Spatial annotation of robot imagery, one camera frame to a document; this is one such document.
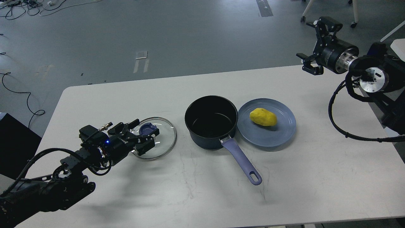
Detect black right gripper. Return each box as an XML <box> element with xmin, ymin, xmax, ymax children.
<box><xmin>296</xmin><ymin>17</ymin><xmax>360</xmax><ymax>75</ymax></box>

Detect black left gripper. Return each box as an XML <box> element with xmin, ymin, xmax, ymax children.
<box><xmin>104</xmin><ymin>119</ymin><xmax>160</xmax><ymax>165</ymax></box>

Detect glass lid purple knob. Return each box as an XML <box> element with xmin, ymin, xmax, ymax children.
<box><xmin>129</xmin><ymin>117</ymin><xmax>177</xmax><ymax>161</ymax></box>

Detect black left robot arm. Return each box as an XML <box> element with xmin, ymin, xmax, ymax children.
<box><xmin>1</xmin><ymin>119</ymin><xmax>159</xmax><ymax>228</ymax></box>

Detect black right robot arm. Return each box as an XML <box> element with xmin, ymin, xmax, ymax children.
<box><xmin>296</xmin><ymin>17</ymin><xmax>404</xmax><ymax>143</ymax></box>

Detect yellow potato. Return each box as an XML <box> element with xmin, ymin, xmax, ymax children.
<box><xmin>249</xmin><ymin>108</ymin><xmax>278</xmax><ymax>126</ymax></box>

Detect white chair legs with casters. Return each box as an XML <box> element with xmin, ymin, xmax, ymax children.
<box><xmin>300</xmin><ymin>0</ymin><xmax>360</xmax><ymax>28</ymax></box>

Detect white table leg with caster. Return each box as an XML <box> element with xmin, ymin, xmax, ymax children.
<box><xmin>379</xmin><ymin>20</ymin><xmax>405</xmax><ymax>61</ymax></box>

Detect blue plate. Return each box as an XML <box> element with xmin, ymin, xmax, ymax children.
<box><xmin>237</xmin><ymin>98</ymin><xmax>296</xmax><ymax>148</ymax></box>

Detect black box at left edge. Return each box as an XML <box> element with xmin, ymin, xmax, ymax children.
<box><xmin>0</xmin><ymin>112</ymin><xmax>42</xmax><ymax>180</ymax></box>

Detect dark blue saucepan purple handle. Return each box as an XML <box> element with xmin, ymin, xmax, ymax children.
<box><xmin>184</xmin><ymin>95</ymin><xmax>262</xmax><ymax>185</ymax></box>

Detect black cable on floor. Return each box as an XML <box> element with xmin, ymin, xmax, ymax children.
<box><xmin>0</xmin><ymin>72</ymin><xmax>46</xmax><ymax>127</ymax></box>

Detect cable bundle on floor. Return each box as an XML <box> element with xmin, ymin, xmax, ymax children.
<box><xmin>0</xmin><ymin>0</ymin><xmax>102</xmax><ymax>20</ymax></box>

